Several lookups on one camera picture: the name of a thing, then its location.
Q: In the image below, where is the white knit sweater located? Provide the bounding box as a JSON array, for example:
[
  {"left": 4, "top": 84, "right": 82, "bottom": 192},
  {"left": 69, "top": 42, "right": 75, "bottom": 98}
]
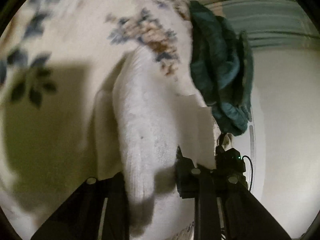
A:
[{"left": 93, "top": 45, "right": 222, "bottom": 240}]

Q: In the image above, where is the white bed headboard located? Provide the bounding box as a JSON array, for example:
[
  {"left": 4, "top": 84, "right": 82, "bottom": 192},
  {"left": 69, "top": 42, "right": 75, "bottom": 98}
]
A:
[{"left": 232, "top": 109, "right": 266, "bottom": 200}]

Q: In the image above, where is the dark green folded blanket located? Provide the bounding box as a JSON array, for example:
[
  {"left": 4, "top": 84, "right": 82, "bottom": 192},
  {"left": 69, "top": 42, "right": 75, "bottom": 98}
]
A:
[{"left": 189, "top": 1, "right": 254, "bottom": 136}]

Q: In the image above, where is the right green curtain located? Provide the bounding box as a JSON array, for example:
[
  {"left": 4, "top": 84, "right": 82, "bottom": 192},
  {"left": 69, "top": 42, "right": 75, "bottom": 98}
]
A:
[{"left": 195, "top": 0, "right": 319, "bottom": 50}]

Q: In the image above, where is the floral bed cover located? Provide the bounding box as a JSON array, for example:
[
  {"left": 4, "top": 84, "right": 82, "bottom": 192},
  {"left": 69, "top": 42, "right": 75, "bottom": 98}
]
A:
[{"left": 1, "top": 0, "right": 191, "bottom": 239}]

